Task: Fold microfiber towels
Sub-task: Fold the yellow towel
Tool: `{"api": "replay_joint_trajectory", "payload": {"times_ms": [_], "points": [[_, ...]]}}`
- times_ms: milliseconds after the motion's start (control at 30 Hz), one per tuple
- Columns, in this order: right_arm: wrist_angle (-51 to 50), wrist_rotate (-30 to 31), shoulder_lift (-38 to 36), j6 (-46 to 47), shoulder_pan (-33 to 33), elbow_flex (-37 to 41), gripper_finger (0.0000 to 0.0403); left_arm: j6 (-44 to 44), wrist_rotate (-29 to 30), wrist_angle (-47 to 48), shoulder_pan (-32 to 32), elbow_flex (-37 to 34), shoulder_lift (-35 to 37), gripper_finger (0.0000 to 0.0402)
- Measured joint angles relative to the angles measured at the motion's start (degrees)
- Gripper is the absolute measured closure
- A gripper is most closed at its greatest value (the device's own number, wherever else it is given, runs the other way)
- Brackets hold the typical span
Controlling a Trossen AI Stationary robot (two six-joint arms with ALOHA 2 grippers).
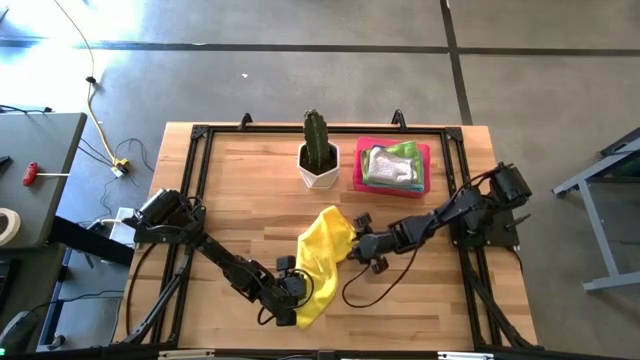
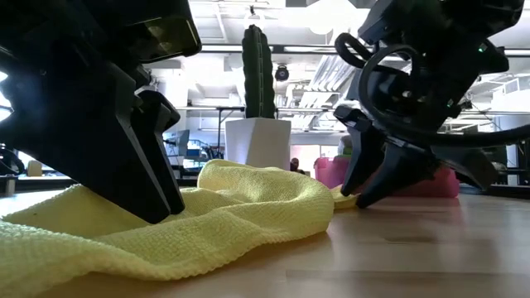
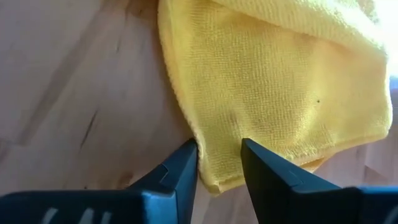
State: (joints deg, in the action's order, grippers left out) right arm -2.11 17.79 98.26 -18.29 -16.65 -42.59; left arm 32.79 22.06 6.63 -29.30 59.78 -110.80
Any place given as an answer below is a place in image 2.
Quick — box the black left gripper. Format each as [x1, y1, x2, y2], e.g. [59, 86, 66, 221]
[0, 0, 192, 225]

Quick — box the pink plastic bin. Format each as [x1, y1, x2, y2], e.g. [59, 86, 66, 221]
[313, 156, 461, 199]

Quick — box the person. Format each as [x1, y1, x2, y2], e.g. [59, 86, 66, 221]
[289, 156, 306, 175]

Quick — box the black ceiling camera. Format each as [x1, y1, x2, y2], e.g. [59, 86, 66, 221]
[274, 64, 291, 83]

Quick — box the black computer monitor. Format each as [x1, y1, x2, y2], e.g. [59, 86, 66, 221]
[164, 129, 191, 157]

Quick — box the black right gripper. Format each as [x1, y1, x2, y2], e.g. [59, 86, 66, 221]
[332, 103, 500, 209]

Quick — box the green cactus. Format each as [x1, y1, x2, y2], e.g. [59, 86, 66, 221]
[242, 24, 277, 120]

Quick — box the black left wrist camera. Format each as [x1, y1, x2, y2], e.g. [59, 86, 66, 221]
[128, 14, 203, 65]

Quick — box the yellow microfiber towel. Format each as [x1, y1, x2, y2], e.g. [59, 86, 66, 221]
[0, 159, 359, 298]

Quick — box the black aluminium table frame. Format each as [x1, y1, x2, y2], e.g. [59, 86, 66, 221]
[0, 173, 530, 199]

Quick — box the black metal workstation frame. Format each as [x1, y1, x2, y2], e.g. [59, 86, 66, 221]
[173, 105, 349, 161]

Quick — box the white faceted plant pot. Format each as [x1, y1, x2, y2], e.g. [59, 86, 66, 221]
[224, 118, 292, 171]

